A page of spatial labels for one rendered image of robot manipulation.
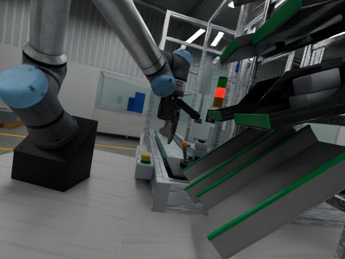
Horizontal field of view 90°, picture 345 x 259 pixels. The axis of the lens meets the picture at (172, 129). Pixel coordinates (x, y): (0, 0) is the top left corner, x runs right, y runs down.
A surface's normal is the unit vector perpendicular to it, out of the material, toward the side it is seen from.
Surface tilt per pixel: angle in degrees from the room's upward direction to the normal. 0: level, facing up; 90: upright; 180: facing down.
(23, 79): 50
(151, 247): 0
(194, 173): 90
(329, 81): 90
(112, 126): 90
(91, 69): 90
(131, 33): 125
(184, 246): 0
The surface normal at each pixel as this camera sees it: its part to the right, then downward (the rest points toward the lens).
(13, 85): 0.08, -0.55
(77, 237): 0.19, -0.98
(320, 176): 0.00, 0.10
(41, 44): 0.08, 0.72
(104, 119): 0.30, 0.15
